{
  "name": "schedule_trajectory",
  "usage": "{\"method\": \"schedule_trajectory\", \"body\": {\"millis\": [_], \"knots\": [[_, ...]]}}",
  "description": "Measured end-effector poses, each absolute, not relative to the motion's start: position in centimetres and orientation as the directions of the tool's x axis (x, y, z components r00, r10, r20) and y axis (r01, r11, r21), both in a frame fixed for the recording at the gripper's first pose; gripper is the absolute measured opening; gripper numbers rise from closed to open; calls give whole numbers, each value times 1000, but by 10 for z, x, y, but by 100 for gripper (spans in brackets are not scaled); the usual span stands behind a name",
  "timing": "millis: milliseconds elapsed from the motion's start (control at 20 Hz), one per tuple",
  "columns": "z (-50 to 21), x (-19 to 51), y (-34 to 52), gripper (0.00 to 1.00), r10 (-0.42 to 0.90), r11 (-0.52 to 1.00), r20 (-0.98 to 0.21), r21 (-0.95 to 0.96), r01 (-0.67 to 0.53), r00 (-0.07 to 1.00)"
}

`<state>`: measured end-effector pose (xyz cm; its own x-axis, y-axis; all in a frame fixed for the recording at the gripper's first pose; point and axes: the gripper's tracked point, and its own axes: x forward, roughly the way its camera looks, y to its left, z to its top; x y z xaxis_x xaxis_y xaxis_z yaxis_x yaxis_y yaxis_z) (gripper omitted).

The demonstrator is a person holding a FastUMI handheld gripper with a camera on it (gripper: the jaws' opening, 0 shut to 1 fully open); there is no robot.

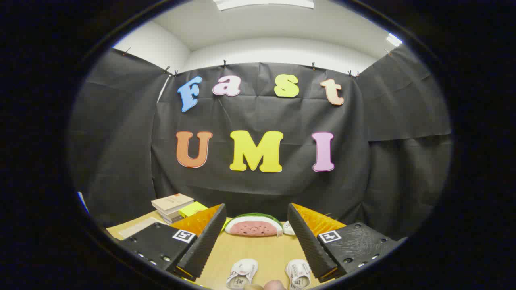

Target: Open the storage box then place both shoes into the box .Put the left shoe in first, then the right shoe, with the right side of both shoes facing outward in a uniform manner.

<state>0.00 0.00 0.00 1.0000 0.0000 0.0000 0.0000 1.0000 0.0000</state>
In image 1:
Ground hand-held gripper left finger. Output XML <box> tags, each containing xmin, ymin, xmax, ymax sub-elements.
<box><xmin>117</xmin><ymin>203</ymin><xmax>227</xmax><ymax>282</ymax></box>

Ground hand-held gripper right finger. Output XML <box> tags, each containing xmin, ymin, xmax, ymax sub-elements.
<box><xmin>287</xmin><ymin>203</ymin><xmax>408</xmax><ymax>283</ymax></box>

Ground white canvas shoe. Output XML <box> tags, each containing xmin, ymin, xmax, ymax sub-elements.
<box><xmin>285</xmin><ymin>259</ymin><xmax>312</xmax><ymax>290</ymax></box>
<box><xmin>226</xmin><ymin>259</ymin><xmax>258</xmax><ymax>290</ymax></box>

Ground grey book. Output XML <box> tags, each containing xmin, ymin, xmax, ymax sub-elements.
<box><xmin>160</xmin><ymin>210</ymin><xmax>187</xmax><ymax>224</ymax></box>

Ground yellow book red circle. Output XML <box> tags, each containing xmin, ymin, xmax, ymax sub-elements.
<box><xmin>179</xmin><ymin>201</ymin><xmax>208</xmax><ymax>218</ymax></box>

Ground watermelon slice plush toy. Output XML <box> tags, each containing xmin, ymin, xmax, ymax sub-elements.
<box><xmin>225</xmin><ymin>213</ymin><xmax>284</xmax><ymax>237</ymax></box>

